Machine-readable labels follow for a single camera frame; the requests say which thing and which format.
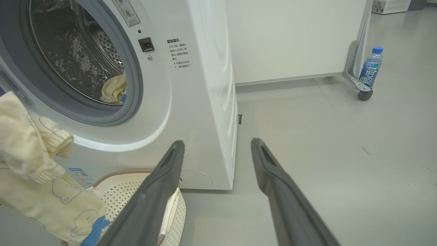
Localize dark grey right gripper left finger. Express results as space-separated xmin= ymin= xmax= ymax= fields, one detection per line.
xmin=97 ymin=140 xmax=185 ymax=246

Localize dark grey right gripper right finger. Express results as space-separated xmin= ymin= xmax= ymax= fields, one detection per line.
xmin=251 ymin=138 xmax=342 ymax=246

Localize cream baby garment blue cuffs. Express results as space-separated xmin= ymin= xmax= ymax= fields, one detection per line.
xmin=100 ymin=73 xmax=127 ymax=105
xmin=0 ymin=92 xmax=110 ymax=246

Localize cream perforated basket brown rim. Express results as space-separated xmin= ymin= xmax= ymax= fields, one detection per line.
xmin=87 ymin=169 xmax=187 ymax=246

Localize white front-load washing machine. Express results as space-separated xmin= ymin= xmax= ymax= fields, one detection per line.
xmin=0 ymin=0 xmax=238 ymax=190

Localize black door latch socket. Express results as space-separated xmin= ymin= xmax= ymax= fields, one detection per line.
xmin=138 ymin=37 xmax=155 ymax=53

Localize blue energy label sticker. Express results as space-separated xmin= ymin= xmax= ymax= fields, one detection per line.
xmin=68 ymin=167 xmax=96 ymax=187

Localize printed text notice sticker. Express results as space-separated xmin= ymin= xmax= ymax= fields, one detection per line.
xmin=166 ymin=38 xmax=192 ymax=69

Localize blue drink bottle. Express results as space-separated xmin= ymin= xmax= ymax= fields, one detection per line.
xmin=358 ymin=46 xmax=383 ymax=90

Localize white partition panel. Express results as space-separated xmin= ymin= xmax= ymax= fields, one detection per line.
xmin=225 ymin=0 xmax=374 ymax=86

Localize grey warning sticker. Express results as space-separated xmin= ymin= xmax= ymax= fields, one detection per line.
xmin=112 ymin=0 xmax=140 ymax=27

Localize white vented equipment box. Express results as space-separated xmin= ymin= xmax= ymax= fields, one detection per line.
xmin=371 ymin=0 xmax=412 ymax=15

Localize metal caster bracket with wheel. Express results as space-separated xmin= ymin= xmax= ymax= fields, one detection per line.
xmin=342 ymin=40 xmax=373 ymax=101

